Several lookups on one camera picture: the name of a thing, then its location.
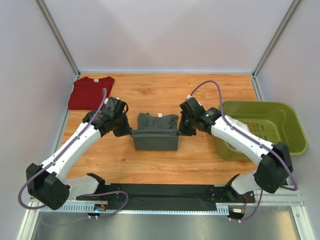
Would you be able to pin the right aluminium frame post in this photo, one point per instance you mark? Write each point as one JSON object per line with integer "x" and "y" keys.
{"x": 277, "y": 35}

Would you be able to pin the grey t-shirt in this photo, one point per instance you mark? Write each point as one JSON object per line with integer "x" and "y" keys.
{"x": 155, "y": 133}

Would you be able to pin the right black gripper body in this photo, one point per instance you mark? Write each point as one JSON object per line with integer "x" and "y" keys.
{"x": 186, "y": 127}

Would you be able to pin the aluminium frame post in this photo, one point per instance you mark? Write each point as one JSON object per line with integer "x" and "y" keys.
{"x": 57, "y": 35}
{"x": 277, "y": 35}

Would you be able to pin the green plastic basket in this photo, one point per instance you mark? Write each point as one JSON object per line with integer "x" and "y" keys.
{"x": 271, "y": 121}

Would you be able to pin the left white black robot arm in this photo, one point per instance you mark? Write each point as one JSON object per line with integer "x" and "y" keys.
{"x": 48, "y": 182}

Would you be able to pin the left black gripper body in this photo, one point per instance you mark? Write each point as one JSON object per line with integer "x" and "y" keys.
{"x": 121, "y": 126}

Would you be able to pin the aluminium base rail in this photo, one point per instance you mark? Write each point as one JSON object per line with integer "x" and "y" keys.
{"x": 282, "y": 197}

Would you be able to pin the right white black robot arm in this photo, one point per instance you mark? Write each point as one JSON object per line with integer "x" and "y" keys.
{"x": 273, "y": 161}

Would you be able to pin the white crumpled t-shirt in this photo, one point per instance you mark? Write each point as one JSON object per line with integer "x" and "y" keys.
{"x": 243, "y": 126}

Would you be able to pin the red folded t-shirt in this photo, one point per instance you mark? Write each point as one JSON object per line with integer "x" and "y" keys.
{"x": 87, "y": 92}

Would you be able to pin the left aluminium frame post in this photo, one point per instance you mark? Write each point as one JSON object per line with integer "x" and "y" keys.
{"x": 57, "y": 35}

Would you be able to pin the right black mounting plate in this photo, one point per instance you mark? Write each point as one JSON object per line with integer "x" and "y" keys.
{"x": 223, "y": 194}

